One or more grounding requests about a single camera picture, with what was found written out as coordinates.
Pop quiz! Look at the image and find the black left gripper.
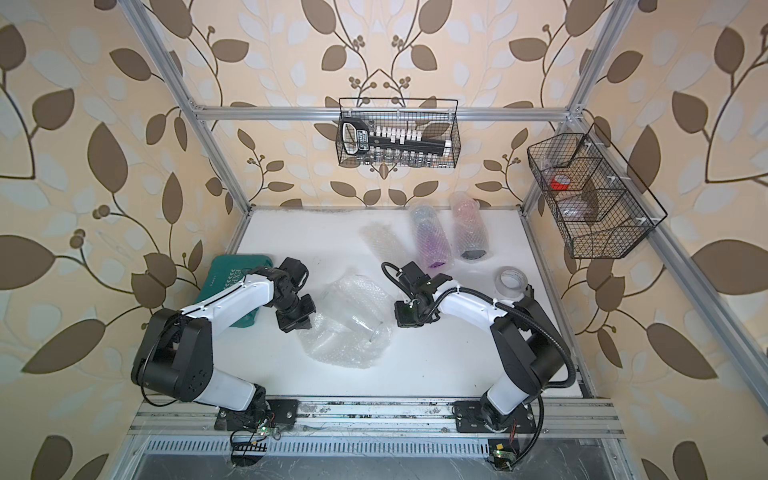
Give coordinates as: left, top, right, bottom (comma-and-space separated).
273, 293, 318, 331

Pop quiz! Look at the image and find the clear bubble wrap sheet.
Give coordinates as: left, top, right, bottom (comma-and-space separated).
298, 272, 396, 370

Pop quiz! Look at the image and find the clear ribbed glass vase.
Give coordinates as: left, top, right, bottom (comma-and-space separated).
315, 285, 389, 344

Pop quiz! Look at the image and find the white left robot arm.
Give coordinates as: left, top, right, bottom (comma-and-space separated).
131, 257, 316, 412

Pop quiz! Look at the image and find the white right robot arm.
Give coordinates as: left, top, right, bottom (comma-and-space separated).
381, 262, 577, 431

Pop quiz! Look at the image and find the bubble wrapped purple vase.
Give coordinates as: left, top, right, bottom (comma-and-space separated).
408, 203, 453, 274

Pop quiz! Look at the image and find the bubble wrapped clear vase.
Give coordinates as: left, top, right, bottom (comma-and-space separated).
360, 223, 415, 267

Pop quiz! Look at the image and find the bubble wrapped pink vase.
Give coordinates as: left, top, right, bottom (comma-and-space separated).
450, 192, 490, 262

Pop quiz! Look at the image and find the clear tape roll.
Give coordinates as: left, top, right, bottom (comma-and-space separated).
494, 266, 529, 300

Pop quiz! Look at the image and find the black socket set tool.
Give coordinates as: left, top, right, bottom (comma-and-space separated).
338, 117, 454, 157

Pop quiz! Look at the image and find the red tape roll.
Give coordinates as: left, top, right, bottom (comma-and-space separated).
549, 174, 571, 192

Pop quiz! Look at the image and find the black corrugated cable conduit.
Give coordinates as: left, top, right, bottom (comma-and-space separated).
381, 261, 577, 390

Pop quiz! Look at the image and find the aluminium front rail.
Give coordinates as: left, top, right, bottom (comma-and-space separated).
128, 395, 625, 439

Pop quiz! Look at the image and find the black back wire basket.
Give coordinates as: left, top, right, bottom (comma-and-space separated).
335, 96, 461, 169

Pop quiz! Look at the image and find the black side wire basket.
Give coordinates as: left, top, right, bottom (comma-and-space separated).
527, 124, 668, 260

